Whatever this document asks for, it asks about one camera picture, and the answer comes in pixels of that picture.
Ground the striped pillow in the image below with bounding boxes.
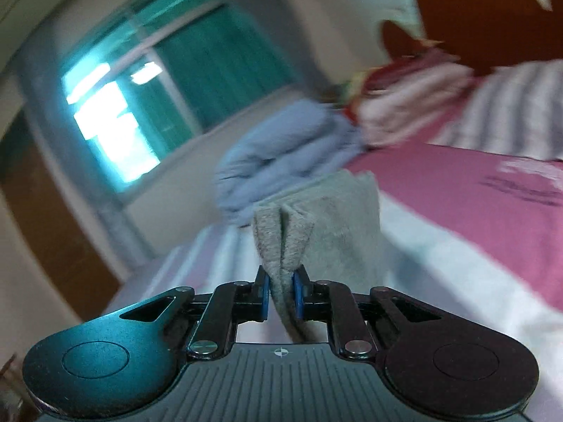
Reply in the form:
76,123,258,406
435,59,563,161

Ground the grey blanket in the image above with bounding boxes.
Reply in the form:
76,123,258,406
253,171,382,344

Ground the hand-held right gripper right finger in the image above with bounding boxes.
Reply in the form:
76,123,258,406
291,265,443,360

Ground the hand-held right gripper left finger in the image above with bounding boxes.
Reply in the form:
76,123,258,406
118,266,271,360

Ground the folded blue duvet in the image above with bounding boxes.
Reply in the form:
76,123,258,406
213,99,366,227

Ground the bed with striped sheet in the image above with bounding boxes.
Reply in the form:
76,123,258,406
119,141,563,409

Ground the window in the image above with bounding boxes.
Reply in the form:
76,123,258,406
59,0,300,194

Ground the wooden headboard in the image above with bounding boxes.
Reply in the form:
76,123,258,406
380,0,563,75

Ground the folded pink blanket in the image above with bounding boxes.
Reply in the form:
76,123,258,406
358,64,473,148

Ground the wooden door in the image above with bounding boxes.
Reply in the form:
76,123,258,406
0,141,121,321

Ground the grey curtain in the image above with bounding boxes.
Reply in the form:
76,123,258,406
13,59,148,269
264,0,339,102

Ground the red patterned blanket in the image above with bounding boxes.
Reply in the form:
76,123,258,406
339,48,458,119

